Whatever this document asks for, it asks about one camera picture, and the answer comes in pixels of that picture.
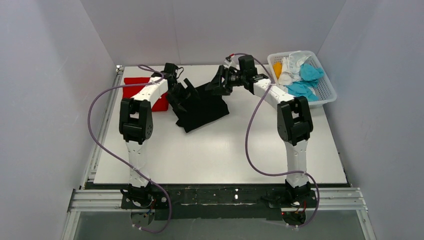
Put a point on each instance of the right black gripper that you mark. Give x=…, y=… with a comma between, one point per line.
x=224, y=78

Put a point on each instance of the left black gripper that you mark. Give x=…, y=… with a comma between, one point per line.
x=178, y=95

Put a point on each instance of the black t-shirt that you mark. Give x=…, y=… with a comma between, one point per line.
x=201, y=111

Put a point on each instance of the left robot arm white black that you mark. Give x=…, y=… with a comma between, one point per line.
x=136, y=127

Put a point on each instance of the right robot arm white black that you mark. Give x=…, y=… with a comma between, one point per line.
x=294, y=123

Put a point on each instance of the red folded t-shirt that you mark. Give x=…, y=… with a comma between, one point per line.
x=154, y=93

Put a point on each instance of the orange cloth in basket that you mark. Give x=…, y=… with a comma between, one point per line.
x=277, y=68

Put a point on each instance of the white t-shirt in basket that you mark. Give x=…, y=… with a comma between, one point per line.
x=291, y=66

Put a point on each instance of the white plastic basket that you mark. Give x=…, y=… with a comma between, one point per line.
x=324, y=89

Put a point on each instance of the light blue t-shirt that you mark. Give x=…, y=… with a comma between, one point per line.
x=309, y=79

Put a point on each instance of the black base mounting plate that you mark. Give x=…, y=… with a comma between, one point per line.
x=216, y=201

